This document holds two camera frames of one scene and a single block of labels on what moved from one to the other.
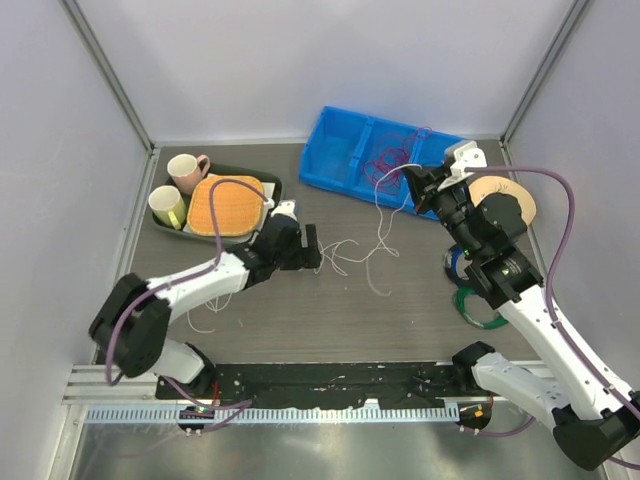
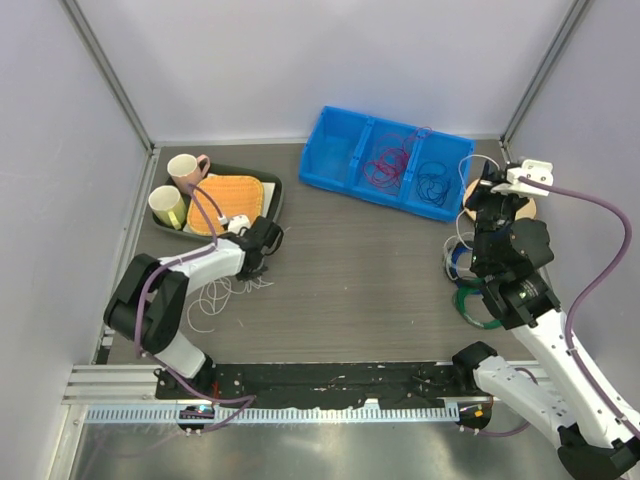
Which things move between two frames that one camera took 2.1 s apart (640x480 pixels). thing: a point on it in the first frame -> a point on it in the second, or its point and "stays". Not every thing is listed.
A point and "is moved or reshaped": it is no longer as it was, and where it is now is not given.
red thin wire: x=392 y=154 stays
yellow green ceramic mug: x=168 y=206 stays
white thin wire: x=337 y=254 is moved or reshaped
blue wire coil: x=455 y=253 stays
